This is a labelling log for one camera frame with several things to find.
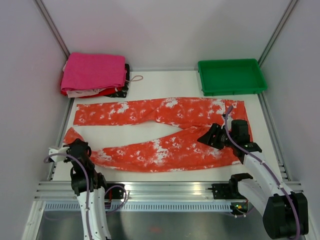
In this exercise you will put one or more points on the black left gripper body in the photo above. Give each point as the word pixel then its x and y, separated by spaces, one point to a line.
pixel 85 146

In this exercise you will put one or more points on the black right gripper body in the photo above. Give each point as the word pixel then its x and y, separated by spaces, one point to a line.
pixel 220 138

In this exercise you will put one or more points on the orange white tie-dye trousers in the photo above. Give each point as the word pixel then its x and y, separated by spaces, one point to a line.
pixel 178 151

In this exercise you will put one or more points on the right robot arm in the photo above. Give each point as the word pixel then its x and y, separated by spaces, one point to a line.
pixel 284 212

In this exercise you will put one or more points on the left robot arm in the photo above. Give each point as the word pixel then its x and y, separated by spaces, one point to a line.
pixel 93 214

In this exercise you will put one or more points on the light pink folded garment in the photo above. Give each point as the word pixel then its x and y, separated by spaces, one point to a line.
pixel 82 93

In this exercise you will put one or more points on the green plastic bin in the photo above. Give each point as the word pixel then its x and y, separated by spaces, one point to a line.
pixel 231 77

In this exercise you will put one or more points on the red folded garment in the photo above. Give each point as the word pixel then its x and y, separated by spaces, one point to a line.
pixel 103 92

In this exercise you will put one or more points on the black patterned folded garment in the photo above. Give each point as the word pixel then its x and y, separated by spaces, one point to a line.
pixel 124 90

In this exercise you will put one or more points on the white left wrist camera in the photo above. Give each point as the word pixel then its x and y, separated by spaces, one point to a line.
pixel 57 155

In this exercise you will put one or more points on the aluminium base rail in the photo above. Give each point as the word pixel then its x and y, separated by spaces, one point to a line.
pixel 138 191

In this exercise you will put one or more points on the white slotted cable duct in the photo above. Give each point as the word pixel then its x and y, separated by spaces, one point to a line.
pixel 148 206

